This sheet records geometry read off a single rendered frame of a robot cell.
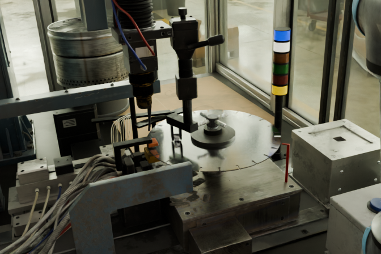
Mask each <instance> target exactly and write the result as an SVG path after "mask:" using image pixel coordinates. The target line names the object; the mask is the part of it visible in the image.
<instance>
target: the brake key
mask: <svg viewBox="0 0 381 254"><path fill-rule="evenodd" d="M370 207H371V208H372V209H374V210H376V211H379V212H380V211H381V198H373V199H372V200H371V201H370Z"/></svg>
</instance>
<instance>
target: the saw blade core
mask: <svg viewBox="0 0 381 254"><path fill-rule="evenodd" d="M200 112H203V113H205V114H207V115H210V114H215V115H221V114H224V113H228V116H227V117H224V118H222V119H219V121H221V122H223V123H225V124H226V125H228V126H230V127H232V128H233V129H234V130H235V133H236V137H235V139H234V140H233V141H232V142H231V143H229V144H227V145H223V146H217V147H208V146H201V145H198V144H196V143H194V142H193V141H192V140H191V134H190V133H188V132H185V131H183V130H182V139H181V140H179V141H172V139H171V129H170V124H167V123H166V120H164V121H162V122H160V123H159V124H157V125H156V126H154V127H153V128H152V129H151V131H150V132H149V134H148V136H150V137H151V138H155V139H156V141H157V142H158V146H154V147H148V145H147V148H150V149H149V152H151V154H152V155H153V156H154V157H156V158H157V159H158V160H160V161H161V162H163V163H166V164H167V165H170V166H171V165H174V164H179V163H184V162H191V164H192V171H196V172H199V171H200V168H201V171H200V172H219V168H220V171H221V172H227V171H235V170H238V167H239V169H240V170H241V169H244V168H248V167H252V166H254V165H256V164H259V163H261V162H263V161H265V160H267V159H269V157H271V156H273V155H274V154H275V153H276V152H277V150H278V149H279V147H280V144H281V137H275V136H280V133H279V131H278V130H277V128H276V127H275V126H274V125H273V124H271V123H270V122H268V121H267V120H264V119H263V118H261V117H258V116H255V115H252V114H249V113H245V112H237V111H231V110H222V109H209V112H208V110H201V111H193V112H192V114H193V121H195V122H201V121H204V120H206V118H204V117H202V116H200ZM272 148H273V149H272ZM159 154H160V155H159ZM265 155H266V156H265ZM169 160H170V161H169ZM237 166H238V167H237Z"/></svg>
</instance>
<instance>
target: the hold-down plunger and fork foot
mask: <svg viewBox="0 0 381 254"><path fill-rule="evenodd" d="M182 102H183V116H181V115H178V114H175V113H172V114H170V115H167V116H166V123H167V124H170V129H171V139H172V141H174V135H173V126H174V127H176V128H179V137H180V140H181V139H182V130H183V131H185V132H188V133H193V132H195V131H196V130H198V122H195V121H193V114H192V100H189V101H183V100H182Z"/></svg>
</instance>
